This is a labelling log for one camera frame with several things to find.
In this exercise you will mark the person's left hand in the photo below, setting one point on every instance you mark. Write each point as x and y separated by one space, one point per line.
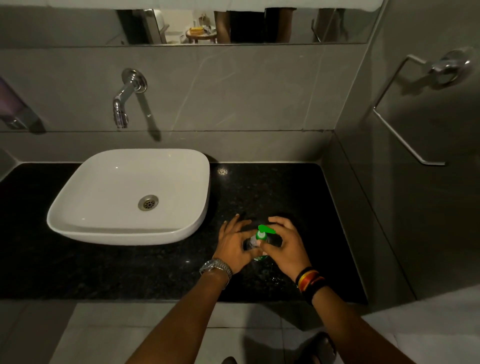
228 248

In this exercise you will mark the person's right hand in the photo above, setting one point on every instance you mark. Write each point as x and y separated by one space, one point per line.
288 251

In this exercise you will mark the person's left little finger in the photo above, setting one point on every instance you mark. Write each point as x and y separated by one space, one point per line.
223 227

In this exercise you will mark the person's left middle finger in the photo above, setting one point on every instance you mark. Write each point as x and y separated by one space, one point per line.
242 226

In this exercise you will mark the person's right thumb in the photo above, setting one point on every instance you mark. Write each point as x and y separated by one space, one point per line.
263 246

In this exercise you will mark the person's left thumb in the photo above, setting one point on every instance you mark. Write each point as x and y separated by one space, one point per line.
252 255

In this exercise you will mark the green pump soap bottle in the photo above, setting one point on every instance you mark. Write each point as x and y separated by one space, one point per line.
261 235

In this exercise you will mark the person's right forearm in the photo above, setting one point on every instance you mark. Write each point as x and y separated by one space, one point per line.
352 330

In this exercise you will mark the person's left forearm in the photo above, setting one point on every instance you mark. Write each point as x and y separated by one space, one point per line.
187 318

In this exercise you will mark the silver metal wristwatch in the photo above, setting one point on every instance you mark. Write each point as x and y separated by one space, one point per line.
217 267

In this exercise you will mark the black thread wristband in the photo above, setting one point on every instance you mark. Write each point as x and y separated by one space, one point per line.
315 289

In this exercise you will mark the chrome sink drain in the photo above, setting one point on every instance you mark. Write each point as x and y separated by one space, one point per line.
148 203

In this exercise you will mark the black sandal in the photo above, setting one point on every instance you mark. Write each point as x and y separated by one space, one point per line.
228 360

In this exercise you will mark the white ceramic sink basin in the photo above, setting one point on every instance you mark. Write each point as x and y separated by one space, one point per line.
112 183

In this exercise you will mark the chrome towel holder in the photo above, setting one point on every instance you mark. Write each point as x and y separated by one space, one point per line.
446 67

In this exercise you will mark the chrome wall tap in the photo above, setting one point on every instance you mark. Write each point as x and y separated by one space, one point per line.
125 93

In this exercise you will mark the wall soap dispenser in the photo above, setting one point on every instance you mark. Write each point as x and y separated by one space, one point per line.
11 108

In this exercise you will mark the wall mirror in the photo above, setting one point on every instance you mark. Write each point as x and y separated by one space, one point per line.
75 26

